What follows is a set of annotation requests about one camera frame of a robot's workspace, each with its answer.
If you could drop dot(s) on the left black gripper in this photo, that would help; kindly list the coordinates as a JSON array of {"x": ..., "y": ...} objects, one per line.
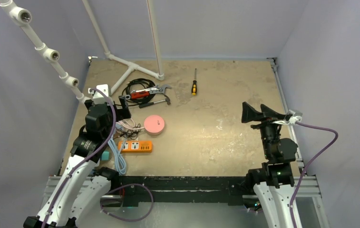
[{"x": 123, "y": 113}]

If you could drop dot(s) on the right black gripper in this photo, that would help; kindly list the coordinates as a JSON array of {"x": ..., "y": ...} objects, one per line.
[{"x": 268, "y": 123}]

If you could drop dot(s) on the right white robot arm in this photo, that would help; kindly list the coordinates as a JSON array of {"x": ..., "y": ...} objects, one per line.
[{"x": 274, "y": 183}]

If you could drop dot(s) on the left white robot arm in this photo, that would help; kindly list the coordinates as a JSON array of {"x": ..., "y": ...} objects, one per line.
[{"x": 65, "y": 206}]

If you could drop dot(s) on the orange power strip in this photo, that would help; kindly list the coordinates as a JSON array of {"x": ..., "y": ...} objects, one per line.
[{"x": 135, "y": 146}]

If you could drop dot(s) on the pink round disc charger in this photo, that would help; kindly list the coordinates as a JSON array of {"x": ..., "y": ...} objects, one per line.
[{"x": 154, "y": 124}]

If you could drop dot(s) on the teal small block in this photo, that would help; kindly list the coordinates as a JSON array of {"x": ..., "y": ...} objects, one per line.
[{"x": 105, "y": 156}]

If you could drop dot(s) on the yellow black screwdriver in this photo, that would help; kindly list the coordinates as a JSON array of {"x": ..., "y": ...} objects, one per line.
[{"x": 194, "y": 85}]

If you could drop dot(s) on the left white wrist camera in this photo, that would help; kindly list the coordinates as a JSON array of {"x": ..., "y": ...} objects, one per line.
[{"x": 98, "y": 96}]

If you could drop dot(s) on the red handled adjustable wrench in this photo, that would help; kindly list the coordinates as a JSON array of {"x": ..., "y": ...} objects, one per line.
[{"x": 148, "y": 91}]

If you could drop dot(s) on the black handled hammer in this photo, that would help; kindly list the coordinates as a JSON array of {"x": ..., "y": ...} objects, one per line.
[{"x": 166, "y": 100}]

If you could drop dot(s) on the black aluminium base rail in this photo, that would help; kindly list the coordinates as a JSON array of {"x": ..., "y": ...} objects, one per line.
[{"x": 173, "y": 189}]

